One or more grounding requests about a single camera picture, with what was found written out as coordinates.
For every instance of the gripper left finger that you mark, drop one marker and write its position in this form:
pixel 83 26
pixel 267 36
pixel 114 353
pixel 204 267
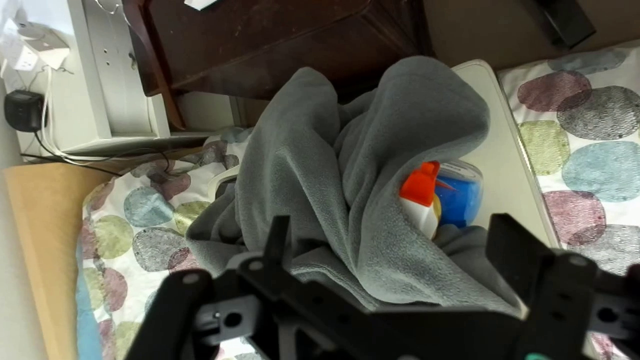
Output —
pixel 280 280

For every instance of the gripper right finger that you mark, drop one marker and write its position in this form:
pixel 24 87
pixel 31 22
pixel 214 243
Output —
pixel 555 295

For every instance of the grey fleece jersey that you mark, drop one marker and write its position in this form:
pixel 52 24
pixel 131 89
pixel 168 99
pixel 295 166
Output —
pixel 310 175

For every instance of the blue spray bottle orange nozzle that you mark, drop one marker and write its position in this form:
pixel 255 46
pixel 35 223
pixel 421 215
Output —
pixel 457 200

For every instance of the spotted bed sheet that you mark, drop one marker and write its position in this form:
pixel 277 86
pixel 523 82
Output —
pixel 600 165

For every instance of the dark wooden cabinet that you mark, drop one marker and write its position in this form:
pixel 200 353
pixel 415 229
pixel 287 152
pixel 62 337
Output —
pixel 270 45

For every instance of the tan headboard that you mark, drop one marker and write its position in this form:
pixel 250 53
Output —
pixel 45 240

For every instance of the white cabinet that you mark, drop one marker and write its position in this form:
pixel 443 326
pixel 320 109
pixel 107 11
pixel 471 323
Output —
pixel 120 75

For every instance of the white paper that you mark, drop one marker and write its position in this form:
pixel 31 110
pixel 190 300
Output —
pixel 200 3

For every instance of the black power adapter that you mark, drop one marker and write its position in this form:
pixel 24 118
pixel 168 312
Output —
pixel 22 110

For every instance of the white plug adapter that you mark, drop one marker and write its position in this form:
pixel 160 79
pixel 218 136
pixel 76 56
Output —
pixel 37 47

